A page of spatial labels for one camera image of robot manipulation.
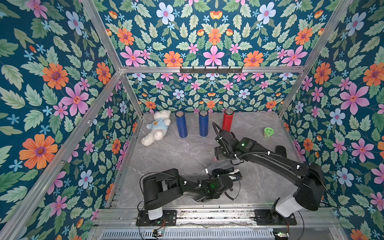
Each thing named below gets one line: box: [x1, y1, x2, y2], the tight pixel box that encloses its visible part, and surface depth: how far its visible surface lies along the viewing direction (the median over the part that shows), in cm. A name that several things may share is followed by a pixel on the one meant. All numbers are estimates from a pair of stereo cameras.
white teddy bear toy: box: [141, 109, 171, 146], surface depth 104 cm
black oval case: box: [275, 145, 287, 158], surface depth 98 cm
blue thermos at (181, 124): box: [175, 110, 188, 139], surface depth 97 cm
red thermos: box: [222, 108, 235, 132], surface depth 97 cm
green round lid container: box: [262, 127, 275, 139], surface depth 106 cm
